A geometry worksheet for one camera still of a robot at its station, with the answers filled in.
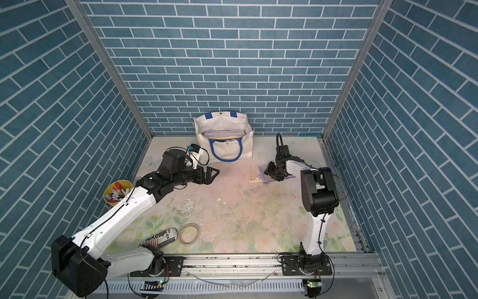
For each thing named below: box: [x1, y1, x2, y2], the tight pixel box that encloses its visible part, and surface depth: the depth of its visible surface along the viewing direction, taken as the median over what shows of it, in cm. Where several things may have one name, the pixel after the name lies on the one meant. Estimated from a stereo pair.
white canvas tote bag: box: [193, 110, 254, 164], surface depth 104 cm
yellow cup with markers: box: [103, 179, 133, 207], surface depth 83 cm
